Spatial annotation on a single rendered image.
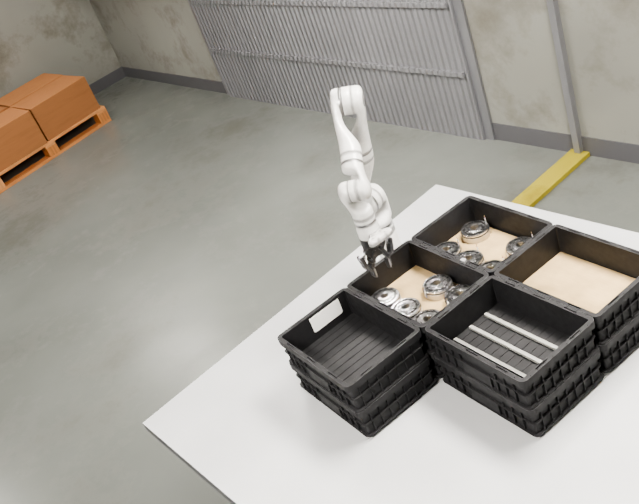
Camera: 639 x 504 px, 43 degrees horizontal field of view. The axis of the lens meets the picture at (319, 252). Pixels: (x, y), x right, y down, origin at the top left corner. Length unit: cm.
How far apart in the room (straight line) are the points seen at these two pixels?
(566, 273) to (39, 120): 608
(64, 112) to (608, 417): 652
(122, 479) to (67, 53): 606
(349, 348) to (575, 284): 74
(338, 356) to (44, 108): 577
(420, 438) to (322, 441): 32
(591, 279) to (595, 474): 65
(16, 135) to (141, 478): 463
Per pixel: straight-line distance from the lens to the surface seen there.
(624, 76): 452
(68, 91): 812
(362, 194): 250
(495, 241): 290
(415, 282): 282
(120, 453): 410
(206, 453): 274
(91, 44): 934
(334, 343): 269
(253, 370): 295
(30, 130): 795
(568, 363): 235
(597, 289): 261
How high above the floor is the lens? 248
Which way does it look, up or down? 31 degrees down
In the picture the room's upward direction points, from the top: 22 degrees counter-clockwise
